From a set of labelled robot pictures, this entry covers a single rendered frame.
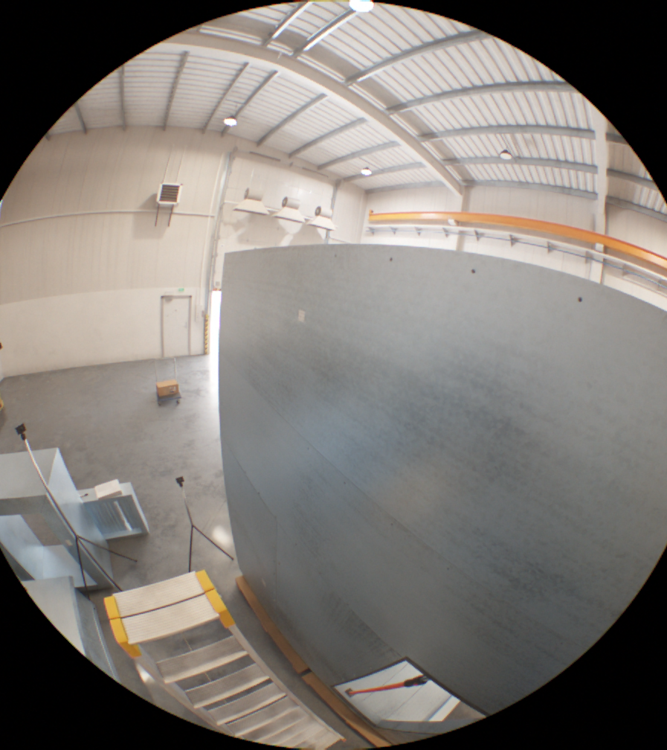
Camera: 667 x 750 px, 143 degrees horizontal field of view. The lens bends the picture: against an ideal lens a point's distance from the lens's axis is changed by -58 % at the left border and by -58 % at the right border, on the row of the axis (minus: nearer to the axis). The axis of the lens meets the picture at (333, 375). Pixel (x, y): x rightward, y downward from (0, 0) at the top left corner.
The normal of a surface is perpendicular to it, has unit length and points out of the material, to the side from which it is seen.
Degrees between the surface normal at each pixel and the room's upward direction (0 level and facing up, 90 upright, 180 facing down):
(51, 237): 90
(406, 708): 0
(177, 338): 90
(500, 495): 90
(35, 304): 90
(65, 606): 0
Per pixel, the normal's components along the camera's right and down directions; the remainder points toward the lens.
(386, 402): -0.77, 0.11
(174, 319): 0.62, 0.36
